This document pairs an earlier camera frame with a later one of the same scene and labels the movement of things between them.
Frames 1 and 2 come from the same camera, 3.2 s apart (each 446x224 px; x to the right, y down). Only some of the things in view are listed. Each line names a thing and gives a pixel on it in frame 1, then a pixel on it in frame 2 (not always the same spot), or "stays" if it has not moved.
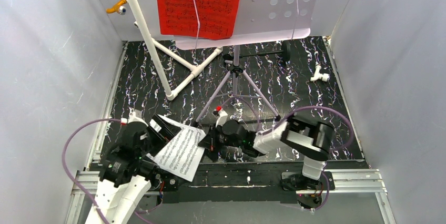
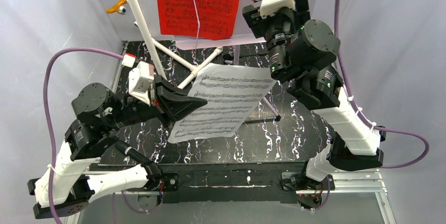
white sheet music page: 180,155 → 233,93
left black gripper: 166,133 → 159,100
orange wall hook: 119,7 stays
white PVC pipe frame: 195,71 stays
